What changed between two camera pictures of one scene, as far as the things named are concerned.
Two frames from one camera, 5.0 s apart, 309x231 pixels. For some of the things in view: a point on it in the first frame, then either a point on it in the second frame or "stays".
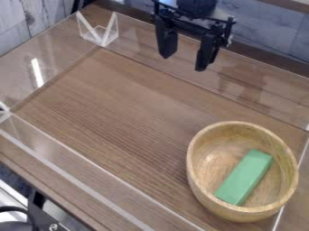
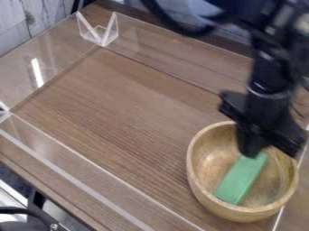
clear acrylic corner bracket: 99,34 stays
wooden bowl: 215,150 stays
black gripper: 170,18 to 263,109
